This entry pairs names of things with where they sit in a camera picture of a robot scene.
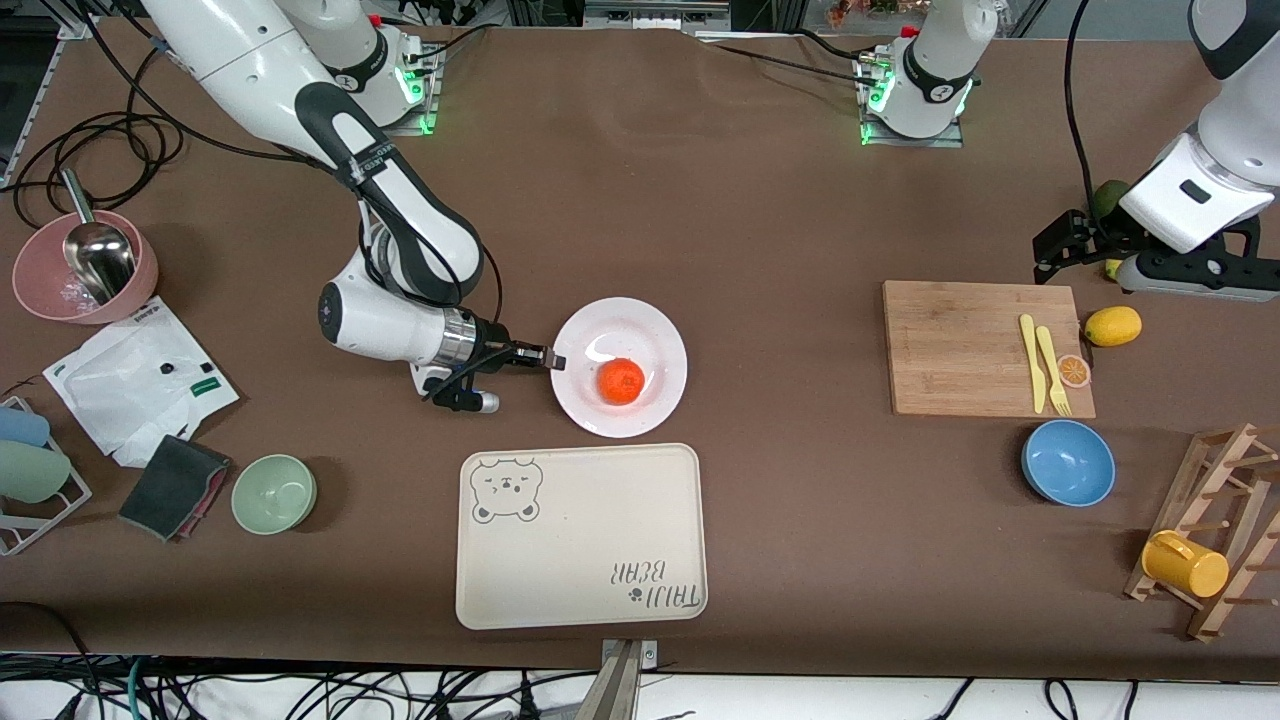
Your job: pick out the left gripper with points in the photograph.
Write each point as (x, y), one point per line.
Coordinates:
(1087, 236)

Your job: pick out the white plastic bag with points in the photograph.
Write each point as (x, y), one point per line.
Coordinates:
(130, 385)

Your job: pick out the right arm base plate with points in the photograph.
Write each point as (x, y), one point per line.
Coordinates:
(428, 100)

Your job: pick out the cream bear print tray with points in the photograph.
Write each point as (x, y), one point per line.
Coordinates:
(580, 540)

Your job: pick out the dark grey folded cloth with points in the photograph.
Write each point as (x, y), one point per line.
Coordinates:
(170, 485)

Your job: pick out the blue bowl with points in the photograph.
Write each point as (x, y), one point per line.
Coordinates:
(1068, 462)

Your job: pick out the light blue cup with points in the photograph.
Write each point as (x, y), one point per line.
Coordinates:
(22, 428)

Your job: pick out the metal scoop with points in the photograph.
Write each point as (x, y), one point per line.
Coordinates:
(100, 260)

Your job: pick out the pink bowl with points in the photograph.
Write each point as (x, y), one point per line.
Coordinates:
(40, 275)

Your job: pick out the metal table bracket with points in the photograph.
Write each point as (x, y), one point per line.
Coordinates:
(622, 690)

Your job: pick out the white round plate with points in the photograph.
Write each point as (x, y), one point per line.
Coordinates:
(620, 325)

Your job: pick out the yellow lemon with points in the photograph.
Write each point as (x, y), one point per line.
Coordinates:
(1113, 326)

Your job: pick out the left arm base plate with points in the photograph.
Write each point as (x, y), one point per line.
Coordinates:
(870, 135)

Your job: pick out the yellow plastic fork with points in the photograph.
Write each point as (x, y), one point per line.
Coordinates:
(1052, 370)

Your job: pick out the toy orange slice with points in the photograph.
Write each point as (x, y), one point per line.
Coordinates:
(1075, 371)

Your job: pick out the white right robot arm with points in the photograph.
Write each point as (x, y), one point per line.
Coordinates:
(380, 325)

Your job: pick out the yellow plastic knife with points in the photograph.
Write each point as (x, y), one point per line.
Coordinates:
(1032, 360)

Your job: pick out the dark green avocado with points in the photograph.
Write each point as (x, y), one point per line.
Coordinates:
(1106, 198)

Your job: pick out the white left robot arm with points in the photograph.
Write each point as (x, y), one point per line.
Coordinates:
(1245, 130)

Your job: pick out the aluminium frame rail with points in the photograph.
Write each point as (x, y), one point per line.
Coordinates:
(650, 12)

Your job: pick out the pale green bowl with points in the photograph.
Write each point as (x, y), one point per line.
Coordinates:
(274, 495)

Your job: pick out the yellow mug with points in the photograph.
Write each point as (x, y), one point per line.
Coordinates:
(1185, 565)

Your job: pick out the wooden cutting board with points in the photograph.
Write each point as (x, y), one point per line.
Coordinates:
(950, 350)

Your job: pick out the pale green cup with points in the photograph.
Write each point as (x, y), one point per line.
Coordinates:
(30, 472)

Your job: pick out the wooden mug rack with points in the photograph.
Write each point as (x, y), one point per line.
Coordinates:
(1235, 540)

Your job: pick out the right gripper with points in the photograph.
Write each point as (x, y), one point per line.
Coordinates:
(494, 350)

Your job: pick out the orange fruit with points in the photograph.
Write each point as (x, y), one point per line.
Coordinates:
(621, 382)

